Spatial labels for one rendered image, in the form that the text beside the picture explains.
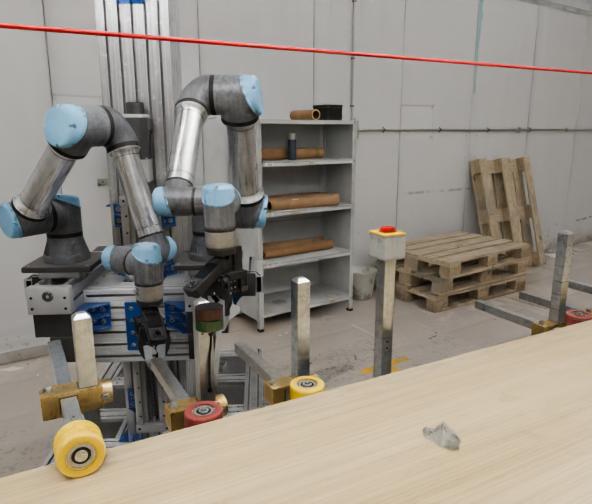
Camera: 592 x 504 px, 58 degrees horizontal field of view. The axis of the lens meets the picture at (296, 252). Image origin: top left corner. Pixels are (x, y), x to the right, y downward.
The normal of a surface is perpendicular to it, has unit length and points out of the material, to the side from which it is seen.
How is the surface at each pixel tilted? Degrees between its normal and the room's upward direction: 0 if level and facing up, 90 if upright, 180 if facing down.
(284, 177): 90
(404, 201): 90
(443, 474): 0
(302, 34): 90
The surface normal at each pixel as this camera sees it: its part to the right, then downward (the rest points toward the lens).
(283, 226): 0.55, 0.18
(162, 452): 0.00, -0.97
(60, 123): -0.44, 0.11
